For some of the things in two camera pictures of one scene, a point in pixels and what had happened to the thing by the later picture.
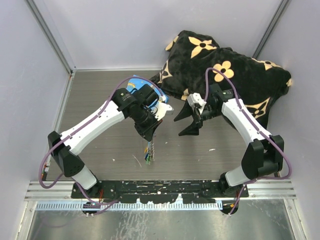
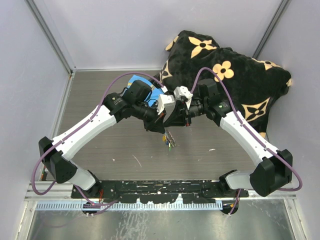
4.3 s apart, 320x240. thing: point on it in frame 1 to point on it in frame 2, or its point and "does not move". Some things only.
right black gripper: [187, 111] to [180, 115]
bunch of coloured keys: [149, 158] to [168, 142]
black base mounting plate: [157, 192] does not move
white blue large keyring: [151, 148] to [169, 137]
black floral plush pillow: [194, 62] does not move
